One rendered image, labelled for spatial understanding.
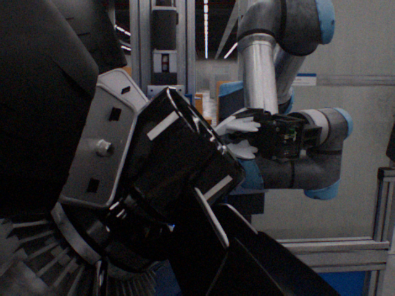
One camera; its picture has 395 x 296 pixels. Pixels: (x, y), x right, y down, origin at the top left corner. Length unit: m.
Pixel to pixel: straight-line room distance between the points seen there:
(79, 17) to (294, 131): 0.37
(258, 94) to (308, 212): 1.87
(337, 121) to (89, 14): 0.50
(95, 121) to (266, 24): 0.64
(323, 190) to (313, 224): 1.86
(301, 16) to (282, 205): 1.78
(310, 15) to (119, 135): 0.67
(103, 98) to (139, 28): 1.10
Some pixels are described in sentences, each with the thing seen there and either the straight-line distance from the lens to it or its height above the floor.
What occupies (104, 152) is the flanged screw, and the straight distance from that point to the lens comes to 0.25.
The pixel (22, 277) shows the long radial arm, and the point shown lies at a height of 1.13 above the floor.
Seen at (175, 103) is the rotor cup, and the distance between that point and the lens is 0.28.
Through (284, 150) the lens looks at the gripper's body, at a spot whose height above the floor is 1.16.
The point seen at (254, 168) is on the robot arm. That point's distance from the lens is 0.69.
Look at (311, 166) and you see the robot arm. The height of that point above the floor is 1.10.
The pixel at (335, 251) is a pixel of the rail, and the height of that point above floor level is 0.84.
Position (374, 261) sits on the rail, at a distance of 1.01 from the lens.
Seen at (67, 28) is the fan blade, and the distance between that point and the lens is 0.23.
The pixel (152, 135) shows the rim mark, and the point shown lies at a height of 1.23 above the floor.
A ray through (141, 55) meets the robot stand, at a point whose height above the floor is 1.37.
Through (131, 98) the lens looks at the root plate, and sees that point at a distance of 0.37.
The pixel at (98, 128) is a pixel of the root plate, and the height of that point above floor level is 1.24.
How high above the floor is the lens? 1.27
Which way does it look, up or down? 11 degrees down
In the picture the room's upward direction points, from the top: straight up
